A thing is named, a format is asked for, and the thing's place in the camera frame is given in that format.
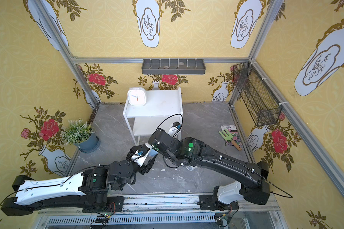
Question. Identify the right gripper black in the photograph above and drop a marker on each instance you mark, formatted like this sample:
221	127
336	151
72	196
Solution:
156	139

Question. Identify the grey wall tray with hooks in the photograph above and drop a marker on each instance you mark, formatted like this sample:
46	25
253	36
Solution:
165	66

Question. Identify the white square alarm clock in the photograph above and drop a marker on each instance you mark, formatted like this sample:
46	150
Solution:
137	96

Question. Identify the white two-tier metal shelf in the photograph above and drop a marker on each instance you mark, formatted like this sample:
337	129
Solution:
162	109

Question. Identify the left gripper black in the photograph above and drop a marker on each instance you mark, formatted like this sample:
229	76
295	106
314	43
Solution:
148	165

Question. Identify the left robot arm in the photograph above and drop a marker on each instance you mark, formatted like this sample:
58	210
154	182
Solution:
87	189

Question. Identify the green garden fork tool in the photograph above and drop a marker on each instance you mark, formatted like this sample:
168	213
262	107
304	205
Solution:
227	136

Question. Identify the potted plant in grey pot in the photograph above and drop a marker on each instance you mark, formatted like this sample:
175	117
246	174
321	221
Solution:
80	134

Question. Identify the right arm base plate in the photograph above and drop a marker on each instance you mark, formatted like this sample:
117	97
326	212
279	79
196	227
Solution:
215	202

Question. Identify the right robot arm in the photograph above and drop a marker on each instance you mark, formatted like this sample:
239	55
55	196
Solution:
195	153

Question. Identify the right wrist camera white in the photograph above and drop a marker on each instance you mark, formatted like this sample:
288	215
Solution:
175	129

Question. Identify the pink seed packet card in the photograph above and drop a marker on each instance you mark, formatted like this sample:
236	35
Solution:
233	130

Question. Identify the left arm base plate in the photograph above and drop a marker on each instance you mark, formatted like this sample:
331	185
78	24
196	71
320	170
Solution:
114	204

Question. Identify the black wire mesh basket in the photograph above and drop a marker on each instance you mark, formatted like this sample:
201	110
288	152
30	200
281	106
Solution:
261	103

